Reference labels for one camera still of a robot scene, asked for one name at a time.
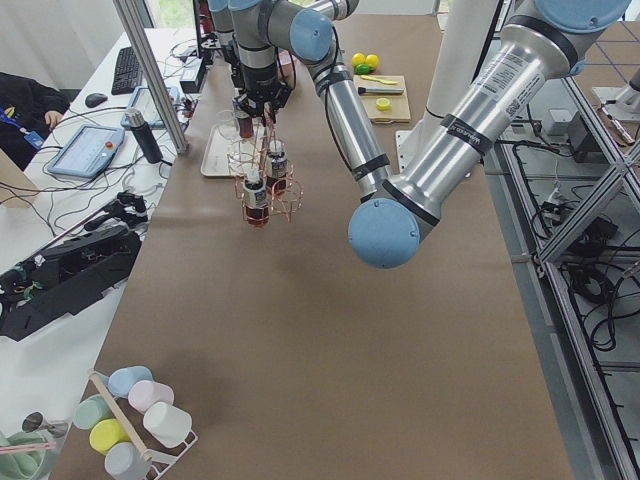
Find yellow plastic knife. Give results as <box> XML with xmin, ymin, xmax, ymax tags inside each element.
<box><xmin>360</xmin><ymin>75</ymin><xmax>398</xmax><ymax>85</ymax></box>

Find black keyboard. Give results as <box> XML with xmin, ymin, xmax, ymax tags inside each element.
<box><xmin>111</xmin><ymin>46</ymin><xmax>143</xmax><ymax>95</ymax></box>

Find seated person dark jacket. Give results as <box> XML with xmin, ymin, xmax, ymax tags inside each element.
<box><xmin>1</xmin><ymin>72</ymin><xmax>70</xmax><ymax>171</ymax></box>

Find half lemon slice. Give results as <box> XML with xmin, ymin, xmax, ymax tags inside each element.
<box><xmin>376</xmin><ymin>98</ymin><xmax>391</xmax><ymax>111</ymax></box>

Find white wire cup rack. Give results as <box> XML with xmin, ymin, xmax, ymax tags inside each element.
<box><xmin>88</xmin><ymin>370</ymin><xmax>199</xmax><ymax>479</ymax></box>

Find copper wire bottle basket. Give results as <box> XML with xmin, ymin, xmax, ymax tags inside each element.
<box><xmin>234</xmin><ymin>119</ymin><xmax>303</xmax><ymax>225</ymax></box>

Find pink cup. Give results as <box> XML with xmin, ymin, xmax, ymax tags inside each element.
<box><xmin>127</xmin><ymin>380</ymin><xmax>175</xmax><ymax>413</ymax></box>

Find cream rabbit tray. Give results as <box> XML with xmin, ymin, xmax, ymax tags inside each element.
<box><xmin>200</xmin><ymin>124</ymin><xmax>265</xmax><ymax>177</ymax></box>

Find blue teach pendant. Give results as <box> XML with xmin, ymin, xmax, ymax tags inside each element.
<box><xmin>46</xmin><ymin>125</ymin><xmax>125</xmax><ymax>180</ymax></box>
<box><xmin>127</xmin><ymin>86</ymin><xmax>181</xmax><ymax>130</ymax></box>

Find steel cone jigger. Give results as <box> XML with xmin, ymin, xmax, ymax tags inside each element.
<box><xmin>21</xmin><ymin>412</ymin><xmax>69</xmax><ymax>439</ymax></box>

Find steel muddler black tip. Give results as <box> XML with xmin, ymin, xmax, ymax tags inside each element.
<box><xmin>357</xmin><ymin>86</ymin><xmax>404</xmax><ymax>96</ymax></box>

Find black computer mouse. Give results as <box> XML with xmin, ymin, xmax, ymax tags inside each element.
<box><xmin>84</xmin><ymin>93</ymin><xmax>109</xmax><ymax>109</ymax></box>

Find grey cup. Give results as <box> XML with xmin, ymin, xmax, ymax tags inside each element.
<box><xmin>104</xmin><ymin>442</ymin><xmax>151</xmax><ymax>480</ymax></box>

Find white cup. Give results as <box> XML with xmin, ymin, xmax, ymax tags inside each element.
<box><xmin>143</xmin><ymin>402</ymin><xmax>192</xmax><ymax>448</ymax></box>

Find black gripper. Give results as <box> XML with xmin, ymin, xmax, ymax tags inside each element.
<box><xmin>234</xmin><ymin>64</ymin><xmax>292</xmax><ymax>118</ymax></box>

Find green cup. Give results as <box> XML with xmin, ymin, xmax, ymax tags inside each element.
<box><xmin>72</xmin><ymin>394</ymin><xmax>113</xmax><ymax>430</ymax></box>

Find yellow lemon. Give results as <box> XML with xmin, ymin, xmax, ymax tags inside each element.
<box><xmin>351</xmin><ymin>52</ymin><xmax>366</xmax><ymax>69</ymax></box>
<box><xmin>365</xmin><ymin>54</ymin><xmax>380</xmax><ymax>71</ymax></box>

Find green lime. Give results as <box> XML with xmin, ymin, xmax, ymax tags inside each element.
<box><xmin>354</xmin><ymin>63</ymin><xmax>371</xmax><ymax>75</ymax></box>

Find blue cup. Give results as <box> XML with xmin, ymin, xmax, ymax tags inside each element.
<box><xmin>107</xmin><ymin>365</ymin><xmax>154</xmax><ymax>398</ymax></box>

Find tea bottle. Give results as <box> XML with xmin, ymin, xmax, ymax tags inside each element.
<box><xmin>265</xmin><ymin>139</ymin><xmax>288</xmax><ymax>195</ymax></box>
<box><xmin>243</xmin><ymin>167</ymin><xmax>269</xmax><ymax>227</ymax></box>
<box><xmin>235</xmin><ymin>108</ymin><xmax>254</xmax><ymax>139</ymax></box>

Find yellow cup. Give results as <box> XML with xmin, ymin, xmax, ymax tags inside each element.
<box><xmin>89</xmin><ymin>418</ymin><xmax>130</xmax><ymax>455</ymax></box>

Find clear wine glass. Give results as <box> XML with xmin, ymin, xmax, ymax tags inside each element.
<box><xmin>217</xmin><ymin>110</ymin><xmax>241</xmax><ymax>163</ymax></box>

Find yellow lemon lower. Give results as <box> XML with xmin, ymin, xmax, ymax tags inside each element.
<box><xmin>365</xmin><ymin>54</ymin><xmax>380</xmax><ymax>71</ymax></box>

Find aluminium frame post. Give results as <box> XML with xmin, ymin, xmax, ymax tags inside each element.
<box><xmin>113</xmin><ymin>0</ymin><xmax>188</xmax><ymax>154</ymax></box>

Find dark thermos bottle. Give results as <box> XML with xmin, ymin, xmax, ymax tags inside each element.
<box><xmin>125</xmin><ymin>108</ymin><xmax>163</xmax><ymax>164</ymax></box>

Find bamboo cutting board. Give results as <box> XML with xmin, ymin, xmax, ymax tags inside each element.
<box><xmin>354</xmin><ymin>75</ymin><xmax>411</xmax><ymax>123</ymax></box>

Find yellow lemon upper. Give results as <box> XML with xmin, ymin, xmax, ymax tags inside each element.
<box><xmin>351</xmin><ymin>52</ymin><xmax>366</xmax><ymax>69</ymax></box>

